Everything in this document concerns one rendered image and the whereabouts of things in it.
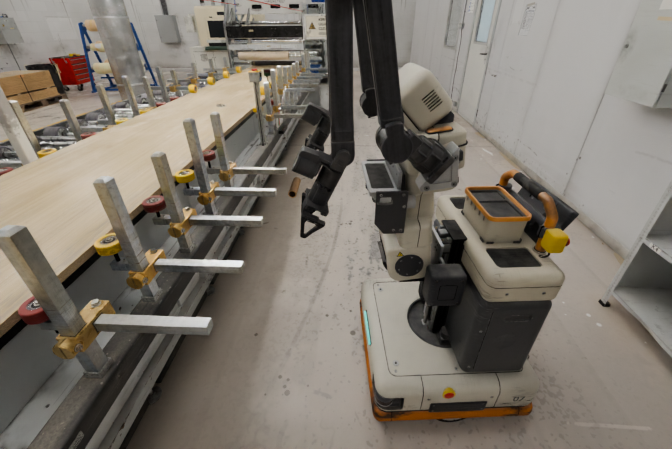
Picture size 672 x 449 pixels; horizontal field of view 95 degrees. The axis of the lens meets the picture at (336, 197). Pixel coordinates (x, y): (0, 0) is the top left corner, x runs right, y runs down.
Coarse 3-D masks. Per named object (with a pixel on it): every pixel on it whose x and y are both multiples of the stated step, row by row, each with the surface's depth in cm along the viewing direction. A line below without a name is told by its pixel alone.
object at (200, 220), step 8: (168, 216) 123; (192, 216) 123; (200, 216) 123; (208, 216) 123; (216, 216) 122; (224, 216) 122; (232, 216) 122; (240, 216) 122; (248, 216) 122; (256, 216) 122; (160, 224) 123; (168, 224) 123; (192, 224) 122; (200, 224) 122; (208, 224) 122; (216, 224) 122; (224, 224) 121; (232, 224) 121; (240, 224) 121; (248, 224) 121; (256, 224) 121
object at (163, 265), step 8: (112, 264) 100; (120, 264) 100; (128, 264) 100; (160, 264) 100; (168, 264) 100; (176, 264) 100; (184, 264) 100; (192, 264) 100; (200, 264) 100; (208, 264) 100; (216, 264) 100; (224, 264) 99; (232, 264) 99; (240, 264) 99; (200, 272) 100; (208, 272) 100; (216, 272) 100; (224, 272) 100; (232, 272) 100; (240, 272) 100
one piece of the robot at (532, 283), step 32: (544, 192) 102; (448, 224) 121; (544, 224) 100; (448, 256) 119; (480, 256) 104; (512, 256) 103; (544, 256) 102; (480, 288) 102; (512, 288) 97; (544, 288) 98; (448, 320) 131; (480, 320) 105; (512, 320) 105; (544, 320) 106; (480, 352) 113; (512, 352) 114
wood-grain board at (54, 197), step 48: (192, 96) 291; (240, 96) 289; (96, 144) 177; (144, 144) 176; (0, 192) 127; (48, 192) 127; (96, 192) 126; (144, 192) 126; (48, 240) 98; (0, 288) 81; (0, 336) 71
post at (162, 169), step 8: (160, 152) 105; (152, 160) 104; (160, 160) 104; (160, 168) 106; (168, 168) 108; (160, 176) 107; (168, 176) 108; (160, 184) 109; (168, 184) 109; (168, 192) 110; (176, 192) 114; (168, 200) 112; (176, 200) 114; (168, 208) 114; (176, 208) 114; (176, 216) 115; (184, 216) 119; (184, 240) 121
